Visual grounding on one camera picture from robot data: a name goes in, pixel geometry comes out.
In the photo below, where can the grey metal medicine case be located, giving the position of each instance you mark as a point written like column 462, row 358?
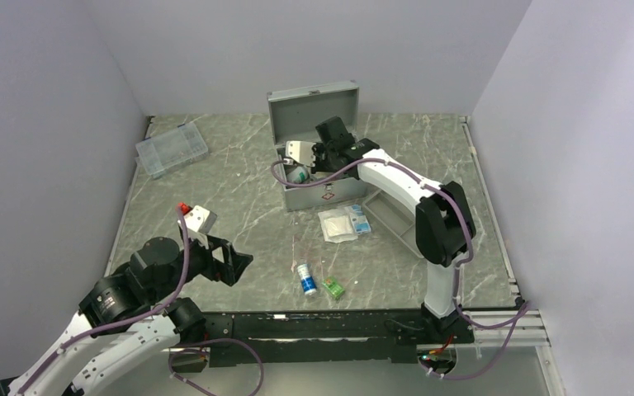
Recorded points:
column 294, row 114

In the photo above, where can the clear plastic compartment box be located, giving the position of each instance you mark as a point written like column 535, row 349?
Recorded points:
column 167, row 152

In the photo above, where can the grey plastic divider tray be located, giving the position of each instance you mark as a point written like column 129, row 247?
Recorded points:
column 394, row 217

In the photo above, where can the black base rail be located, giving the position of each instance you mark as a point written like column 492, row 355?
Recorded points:
column 394, row 335

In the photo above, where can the small green box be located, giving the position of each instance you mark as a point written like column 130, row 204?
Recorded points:
column 334, row 288

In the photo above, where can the blue white wipe packets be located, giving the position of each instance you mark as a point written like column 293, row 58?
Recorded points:
column 359, row 220

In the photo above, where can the white gauze bag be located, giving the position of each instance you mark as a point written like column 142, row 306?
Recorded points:
column 336, row 226

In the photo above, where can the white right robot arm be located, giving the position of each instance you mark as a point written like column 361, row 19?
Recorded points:
column 443, row 226

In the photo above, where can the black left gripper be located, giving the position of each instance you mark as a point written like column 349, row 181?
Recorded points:
column 234, row 261

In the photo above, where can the white blue spray bottle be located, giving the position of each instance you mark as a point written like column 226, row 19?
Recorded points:
column 307, row 281

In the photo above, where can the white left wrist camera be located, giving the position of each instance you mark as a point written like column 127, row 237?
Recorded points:
column 199, row 222

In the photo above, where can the white bottle green label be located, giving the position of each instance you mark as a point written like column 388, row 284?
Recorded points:
column 298, row 175

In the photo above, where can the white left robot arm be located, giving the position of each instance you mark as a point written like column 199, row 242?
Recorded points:
column 130, row 315

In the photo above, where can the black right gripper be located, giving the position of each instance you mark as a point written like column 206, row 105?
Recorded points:
column 317, row 167

